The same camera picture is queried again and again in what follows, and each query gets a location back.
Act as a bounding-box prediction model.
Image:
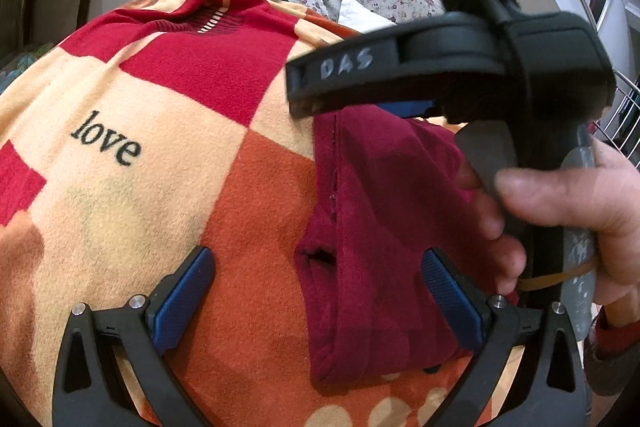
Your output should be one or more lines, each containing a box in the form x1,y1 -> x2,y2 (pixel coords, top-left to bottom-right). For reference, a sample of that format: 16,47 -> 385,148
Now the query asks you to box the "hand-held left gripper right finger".
421,248 -> 588,427

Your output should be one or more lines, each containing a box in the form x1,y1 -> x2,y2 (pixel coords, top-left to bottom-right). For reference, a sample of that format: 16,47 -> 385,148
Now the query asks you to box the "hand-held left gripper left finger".
52,246 -> 217,427

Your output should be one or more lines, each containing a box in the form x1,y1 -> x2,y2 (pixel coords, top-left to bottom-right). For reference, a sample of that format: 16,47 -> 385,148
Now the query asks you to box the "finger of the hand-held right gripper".
285,13 -> 507,120

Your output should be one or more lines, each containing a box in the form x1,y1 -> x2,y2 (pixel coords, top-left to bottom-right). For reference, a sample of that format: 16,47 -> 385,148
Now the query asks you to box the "maroon garment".
295,104 -> 526,385

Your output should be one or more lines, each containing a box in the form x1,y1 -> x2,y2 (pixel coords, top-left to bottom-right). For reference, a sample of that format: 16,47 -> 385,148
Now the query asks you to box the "person's right forearm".
585,299 -> 640,400

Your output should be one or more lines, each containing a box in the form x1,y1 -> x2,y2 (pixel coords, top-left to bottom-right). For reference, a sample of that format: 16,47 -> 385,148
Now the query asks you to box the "person's right hand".
457,142 -> 640,308

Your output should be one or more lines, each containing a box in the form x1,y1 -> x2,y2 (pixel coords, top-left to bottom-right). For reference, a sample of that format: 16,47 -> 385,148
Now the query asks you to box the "white pillow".
337,0 -> 396,28

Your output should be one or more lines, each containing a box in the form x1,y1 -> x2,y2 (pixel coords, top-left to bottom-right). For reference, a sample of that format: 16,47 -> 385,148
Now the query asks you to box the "metal drying rack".
595,72 -> 640,168

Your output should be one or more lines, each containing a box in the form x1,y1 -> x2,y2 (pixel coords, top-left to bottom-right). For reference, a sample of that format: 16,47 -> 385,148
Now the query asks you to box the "orange printed blanket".
0,0 -> 591,427

